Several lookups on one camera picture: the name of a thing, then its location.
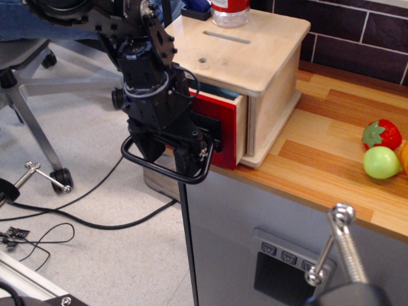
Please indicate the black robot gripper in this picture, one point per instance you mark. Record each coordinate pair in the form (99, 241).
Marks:
(157, 94)

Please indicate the black metal drawer handle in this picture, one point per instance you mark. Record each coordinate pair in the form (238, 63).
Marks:
(181, 133)

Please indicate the red front wooden drawer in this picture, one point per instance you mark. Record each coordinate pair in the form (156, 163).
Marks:
(226, 121)

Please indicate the teal bowl in drawer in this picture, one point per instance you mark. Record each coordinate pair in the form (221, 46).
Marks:
(218, 91)

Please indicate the wooden box housing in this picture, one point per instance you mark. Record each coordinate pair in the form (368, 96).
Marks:
(259, 59)

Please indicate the black blue clamp on box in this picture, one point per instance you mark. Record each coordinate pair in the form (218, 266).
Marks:
(196, 9)

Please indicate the grey cabinet with panel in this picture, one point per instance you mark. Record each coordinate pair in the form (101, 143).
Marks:
(253, 233)

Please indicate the clear bottle red label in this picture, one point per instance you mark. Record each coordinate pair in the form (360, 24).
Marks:
(230, 13)

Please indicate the grey office chair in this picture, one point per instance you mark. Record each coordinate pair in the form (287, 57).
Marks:
(19, 61)

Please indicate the silver clamp screw right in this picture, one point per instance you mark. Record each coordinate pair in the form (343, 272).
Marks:
(358, 290)

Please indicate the person leg in jeans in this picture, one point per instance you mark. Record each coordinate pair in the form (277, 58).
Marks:
(18, 23)

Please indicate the green toy apple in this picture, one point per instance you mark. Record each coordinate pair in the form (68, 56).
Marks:
(381, 163)

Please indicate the red toy strawberry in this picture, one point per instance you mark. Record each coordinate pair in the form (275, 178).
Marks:
(381, 133)

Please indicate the orange toy fruit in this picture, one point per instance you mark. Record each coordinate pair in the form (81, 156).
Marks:
(404, 157)

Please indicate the aluminium frame rail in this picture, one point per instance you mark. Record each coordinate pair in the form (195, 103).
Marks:
(31, 286)

